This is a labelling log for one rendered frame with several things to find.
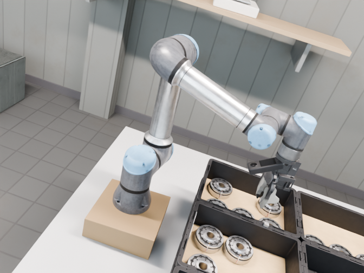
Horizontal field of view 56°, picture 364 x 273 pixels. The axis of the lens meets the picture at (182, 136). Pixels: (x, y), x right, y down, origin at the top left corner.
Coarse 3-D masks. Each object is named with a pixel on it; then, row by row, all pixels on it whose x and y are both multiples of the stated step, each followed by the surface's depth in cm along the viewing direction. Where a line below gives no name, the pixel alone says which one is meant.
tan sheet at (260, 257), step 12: (192, 228) 126; (192, 240) 121; (192, 252) 116; (204, 252) 118; (216, 252) 119; (264, 252) 125; (216, 264) 115; (228, 264) 116; (252, 264) 119; (264, 264) 120; (276, 264) 122
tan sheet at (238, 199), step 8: (208, 184) 150; (208, 192) 145; (232, 192) 150; (240, 192) 151; (224, 200) 144; (232, 200) 145; (240, 200) 147; (248, 200) 148; (256, 200) 150; (232, 208) 141; (248, 208) 144; (256, 208) 145; (256, 216) 141; (264, 216) 142; (280, 216) 145; (280, 224) 141
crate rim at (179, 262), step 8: (216, 208) 123; (192, 216) 117; (232, 216) 122; (192, 224) 114; (256, 224) 122; (272, 232) 121; (280, 232) 122; (184, 240) 107; (296, 240) 120; (184, 248) 104; (176, 264) 100; (184, 264) 99; (200, 272) 98; (208, 272) 99
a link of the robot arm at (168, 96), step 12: (180, 36) 114; (192, 48) 115; (180, 60) 112; (192, 60) 117; (168, 84) 120; (168, 96) 122; (156, 108) 126; (168, 108) 124; (156, 120) 127; (168, 120) 127; (156, 132) 129; (168, 132) 131; (144, 144) 133; (156, 144) 130; (168, 144) 132; (168, 156) 137
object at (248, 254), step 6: (228, 240) 121; (234, 240) 122; (240, 240) 123; (246, 240) 123; (228, 246) 119; (246, 246) 121; (234, 252) 117; (240, 252) 118; (246, 252) 119; (252, 252) 119; (240, 258) 116; (246, 258) 116
